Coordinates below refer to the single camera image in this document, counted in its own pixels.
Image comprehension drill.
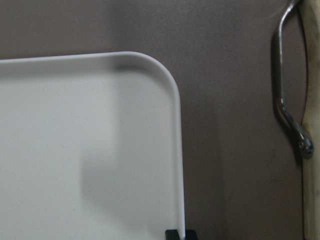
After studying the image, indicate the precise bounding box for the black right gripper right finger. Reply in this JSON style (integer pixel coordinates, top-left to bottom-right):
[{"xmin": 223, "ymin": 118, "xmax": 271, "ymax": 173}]
[{"xmin": 185, "ymin": 229, "xmax": 198, "ymax": 240}]

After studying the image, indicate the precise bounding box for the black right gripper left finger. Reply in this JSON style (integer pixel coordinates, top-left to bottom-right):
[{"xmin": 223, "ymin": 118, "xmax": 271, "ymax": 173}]
[{"xmin": 165, "ymin": 229, "xmax": 180, "ymax": 240}]

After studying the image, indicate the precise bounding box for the cream rabbit serving tray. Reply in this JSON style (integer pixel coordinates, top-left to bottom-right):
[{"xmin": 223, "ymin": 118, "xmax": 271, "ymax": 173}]
[{"xmin": 0, "ymin": 51, "xmax": 186, "ymax": 240}]

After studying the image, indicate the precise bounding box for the bamboo cutting board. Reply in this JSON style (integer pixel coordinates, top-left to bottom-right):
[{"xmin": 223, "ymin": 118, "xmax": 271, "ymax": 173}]
[{"xmin": 271, "ymin": 0, "xmax": 320, "ymax": 240}]

